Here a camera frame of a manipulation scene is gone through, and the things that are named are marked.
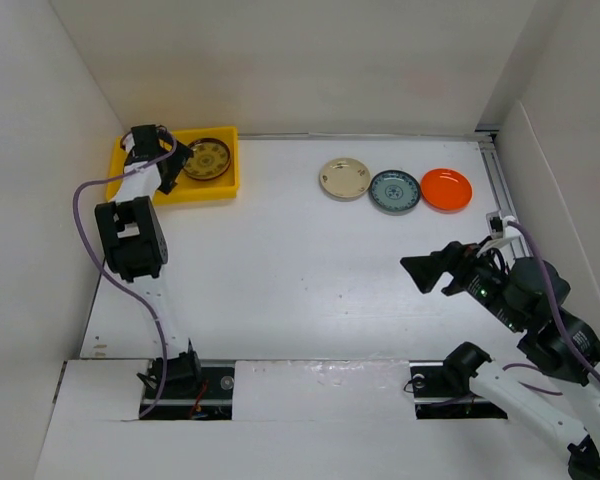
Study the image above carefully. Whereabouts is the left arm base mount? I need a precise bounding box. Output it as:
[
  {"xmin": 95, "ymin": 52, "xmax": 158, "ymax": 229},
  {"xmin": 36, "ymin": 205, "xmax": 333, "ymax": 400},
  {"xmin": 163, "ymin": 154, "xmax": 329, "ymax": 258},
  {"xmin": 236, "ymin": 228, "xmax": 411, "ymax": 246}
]
[{"xmin": 139, "ymin": 361, "xmax": 235, "ymax": 421}]

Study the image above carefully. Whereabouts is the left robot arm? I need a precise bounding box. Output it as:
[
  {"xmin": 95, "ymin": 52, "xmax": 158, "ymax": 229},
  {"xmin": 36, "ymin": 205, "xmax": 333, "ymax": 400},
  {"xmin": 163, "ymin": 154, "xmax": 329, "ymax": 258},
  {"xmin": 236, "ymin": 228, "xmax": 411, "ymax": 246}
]
[{"xmin": 95, "ymin": 125, "xmax": 204, "ymax": 399}]

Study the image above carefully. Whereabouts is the blue patterned plate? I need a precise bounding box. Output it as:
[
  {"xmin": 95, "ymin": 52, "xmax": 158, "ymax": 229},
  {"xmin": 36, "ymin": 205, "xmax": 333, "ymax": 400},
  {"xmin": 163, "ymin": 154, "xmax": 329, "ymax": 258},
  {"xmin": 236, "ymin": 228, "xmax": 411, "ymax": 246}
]
[{"xmin": 369, "ymin": 169, "xmax": 422, "ymax": 215}]

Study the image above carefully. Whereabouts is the aluminium rail right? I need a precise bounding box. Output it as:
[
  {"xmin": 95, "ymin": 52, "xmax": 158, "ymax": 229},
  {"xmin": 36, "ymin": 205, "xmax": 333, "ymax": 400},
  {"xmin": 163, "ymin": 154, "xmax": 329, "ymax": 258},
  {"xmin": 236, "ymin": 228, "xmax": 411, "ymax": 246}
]
[{"xmin": 474, "ymin": 128, "xmax": 526, "ymax": 261}]

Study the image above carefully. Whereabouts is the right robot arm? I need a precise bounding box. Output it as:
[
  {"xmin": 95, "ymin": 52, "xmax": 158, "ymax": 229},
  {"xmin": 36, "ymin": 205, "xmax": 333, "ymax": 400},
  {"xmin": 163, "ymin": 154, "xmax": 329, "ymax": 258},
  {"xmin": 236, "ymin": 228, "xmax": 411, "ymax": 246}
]
[{"xmin": 400, "ymin": 241, "xmax": 600, "ymax": 479}]

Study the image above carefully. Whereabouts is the orange plate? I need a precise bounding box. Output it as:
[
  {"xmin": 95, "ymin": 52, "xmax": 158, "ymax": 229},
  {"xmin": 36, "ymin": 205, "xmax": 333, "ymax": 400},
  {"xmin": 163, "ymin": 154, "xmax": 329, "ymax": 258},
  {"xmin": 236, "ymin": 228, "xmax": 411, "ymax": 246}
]
[{"xmin": 420, "ymin": 168, "xmax": 473, "ymax": 212}]

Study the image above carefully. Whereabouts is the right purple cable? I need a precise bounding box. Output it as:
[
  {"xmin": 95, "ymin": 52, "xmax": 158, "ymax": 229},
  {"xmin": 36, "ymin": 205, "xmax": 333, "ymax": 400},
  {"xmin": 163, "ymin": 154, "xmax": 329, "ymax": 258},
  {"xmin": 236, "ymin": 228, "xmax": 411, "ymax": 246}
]
[{"xmin": 499, "ymin": 219, "xmax": 600, "ymax": 416}]

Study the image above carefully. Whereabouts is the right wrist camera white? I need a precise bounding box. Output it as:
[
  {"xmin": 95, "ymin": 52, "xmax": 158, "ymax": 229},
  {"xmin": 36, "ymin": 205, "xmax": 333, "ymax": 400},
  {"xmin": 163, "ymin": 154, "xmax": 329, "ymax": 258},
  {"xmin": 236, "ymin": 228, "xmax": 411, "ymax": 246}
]
[{"xmin": 486, "ymin": 211, "xmax": 519, "ymax": 240}]

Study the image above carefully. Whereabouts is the cream patterned plate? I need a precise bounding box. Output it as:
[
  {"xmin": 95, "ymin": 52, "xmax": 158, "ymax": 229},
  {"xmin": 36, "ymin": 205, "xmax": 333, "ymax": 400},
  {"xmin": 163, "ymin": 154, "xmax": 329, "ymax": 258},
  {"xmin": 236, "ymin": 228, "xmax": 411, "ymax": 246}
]
[{"xmin": 318, "ymin": 157, "xmax": 372, "ymax": 201}]

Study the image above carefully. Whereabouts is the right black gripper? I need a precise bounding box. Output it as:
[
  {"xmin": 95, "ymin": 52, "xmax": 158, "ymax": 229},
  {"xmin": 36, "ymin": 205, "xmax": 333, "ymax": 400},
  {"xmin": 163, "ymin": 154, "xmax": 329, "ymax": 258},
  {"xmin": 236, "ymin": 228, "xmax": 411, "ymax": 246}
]
[{"xmin": 399, "ymin": 233, "xmax": 525, "ymax": 331}]

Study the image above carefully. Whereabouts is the yellow brown plate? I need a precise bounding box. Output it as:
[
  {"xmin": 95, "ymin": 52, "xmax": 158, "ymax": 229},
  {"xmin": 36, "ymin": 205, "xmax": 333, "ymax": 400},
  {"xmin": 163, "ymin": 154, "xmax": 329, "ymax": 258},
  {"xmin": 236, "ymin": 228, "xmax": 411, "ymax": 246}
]
[{"xmin": 183, "ymin": 138, "xmax": 231, "ymax": 181}]

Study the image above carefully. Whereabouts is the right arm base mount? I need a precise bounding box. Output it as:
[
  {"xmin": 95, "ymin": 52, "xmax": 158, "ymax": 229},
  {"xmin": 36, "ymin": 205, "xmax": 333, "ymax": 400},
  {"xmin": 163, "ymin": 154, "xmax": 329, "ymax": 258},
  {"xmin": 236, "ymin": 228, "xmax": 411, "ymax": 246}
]
[{"xmin": 403, "ymin": 360, "xmax": 508, "ymax": 420}]

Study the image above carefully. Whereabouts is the yellow plastic bin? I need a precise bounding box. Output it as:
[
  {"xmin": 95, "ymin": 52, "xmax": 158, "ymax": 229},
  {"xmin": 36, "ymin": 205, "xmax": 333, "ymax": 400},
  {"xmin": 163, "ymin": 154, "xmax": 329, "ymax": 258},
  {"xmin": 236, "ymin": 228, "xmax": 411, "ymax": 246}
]
[{"xmin": 104, "ymin": 125, "xmax": 243, "ymax": 206}]

